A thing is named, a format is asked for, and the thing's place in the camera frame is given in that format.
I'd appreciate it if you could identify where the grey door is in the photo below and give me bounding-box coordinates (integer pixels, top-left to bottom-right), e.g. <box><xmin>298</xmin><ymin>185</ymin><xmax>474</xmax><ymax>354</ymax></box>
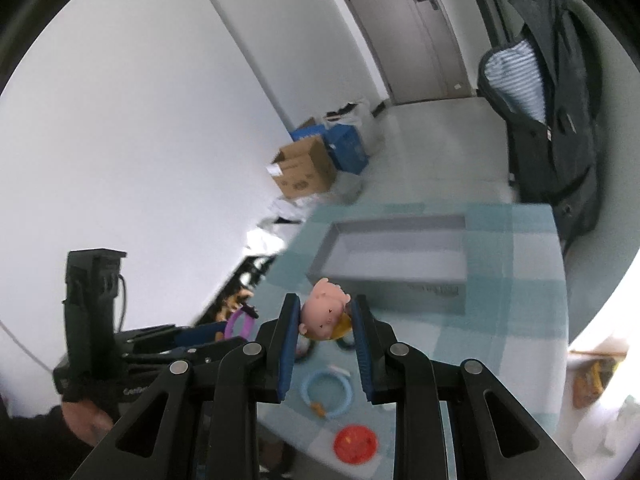
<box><xmin>347</xmin><ymin>0</ymin><xmax>472</xmax><ymax>104</ymax></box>

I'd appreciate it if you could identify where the pink cartoon figure toy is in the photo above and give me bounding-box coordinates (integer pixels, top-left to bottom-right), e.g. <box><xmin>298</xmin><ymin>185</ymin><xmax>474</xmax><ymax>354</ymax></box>
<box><xmin>298</xmin><ymin>278</ymin><xmax>352</xmax><ymax>341</ymax></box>

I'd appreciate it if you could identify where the brown cardboard box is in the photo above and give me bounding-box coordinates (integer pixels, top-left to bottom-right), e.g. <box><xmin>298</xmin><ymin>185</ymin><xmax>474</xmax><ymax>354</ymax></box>
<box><xmin>267</xmin><ymin>136</ymin><xmax>337</xmax><ymax>200</ymax></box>

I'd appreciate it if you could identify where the purple ring bracelet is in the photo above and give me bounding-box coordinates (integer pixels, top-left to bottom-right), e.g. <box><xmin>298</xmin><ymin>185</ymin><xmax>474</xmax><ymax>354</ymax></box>
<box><xmin>223</xmin><ymin>308</ymin><xmax>257</xmax><ymax>342</ymax></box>

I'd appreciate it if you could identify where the black jacket striped lining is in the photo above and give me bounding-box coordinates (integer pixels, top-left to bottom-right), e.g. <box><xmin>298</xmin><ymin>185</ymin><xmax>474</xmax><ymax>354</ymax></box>
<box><xmin>478</xmin><ymin>0</ymin><xmax>602</xmax><ymax>246</ymax></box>

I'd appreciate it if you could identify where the light blue bead bracelet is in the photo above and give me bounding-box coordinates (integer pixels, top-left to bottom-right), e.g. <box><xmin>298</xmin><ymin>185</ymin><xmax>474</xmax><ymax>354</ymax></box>
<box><xmin>299</xmin><ymin>367</ymin><xmax>354</xmax><ymax>420</ymax></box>

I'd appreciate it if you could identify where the teal checked tablecloth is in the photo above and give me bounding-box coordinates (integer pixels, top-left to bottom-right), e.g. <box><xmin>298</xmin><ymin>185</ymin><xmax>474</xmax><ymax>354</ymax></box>
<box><xmin>254</xmin><ymin>203</ymin><xmax>568</xmax><ymax>479</ymax></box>

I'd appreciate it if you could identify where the red round China badge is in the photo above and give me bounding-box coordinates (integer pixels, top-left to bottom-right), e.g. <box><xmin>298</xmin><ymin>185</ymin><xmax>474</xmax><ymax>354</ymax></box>
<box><xmin>333</xmin><ymin>425</ymin><xmax>378</xmax><ymax>465</ymax></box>

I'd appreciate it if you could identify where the blue cardboard box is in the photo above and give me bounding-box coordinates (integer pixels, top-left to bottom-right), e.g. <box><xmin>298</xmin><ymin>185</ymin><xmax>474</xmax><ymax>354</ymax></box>
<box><xmin>324</xmin><ymin>124</ymin><xmax>369</xmax><ymax>174</ymax></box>
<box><xmin>290</xmin><ymin>117</ymin><xmax>326</xmax><ymax>142</ymax></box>

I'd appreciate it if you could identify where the grey Find X9 Pro box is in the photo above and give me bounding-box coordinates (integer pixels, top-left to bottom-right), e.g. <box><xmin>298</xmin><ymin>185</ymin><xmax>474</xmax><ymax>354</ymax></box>
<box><xmin>306</xmin><ymin>214</ymin><xmax>468</xmax><ymax>318</ymax></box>

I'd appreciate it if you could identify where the white plastic bag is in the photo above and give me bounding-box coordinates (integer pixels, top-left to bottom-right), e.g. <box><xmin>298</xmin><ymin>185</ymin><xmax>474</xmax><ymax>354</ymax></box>
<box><xmin>321</xmin><ymin>99</ymin><xmax>383</xmax><ymax>152</ymax></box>

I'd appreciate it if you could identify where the person's left hand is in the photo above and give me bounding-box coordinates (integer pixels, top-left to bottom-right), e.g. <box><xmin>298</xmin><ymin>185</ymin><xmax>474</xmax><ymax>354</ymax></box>
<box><xmin>61</xmin><ymin>399</ymin><xmax>114</xmax><ymax>446</ymax></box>

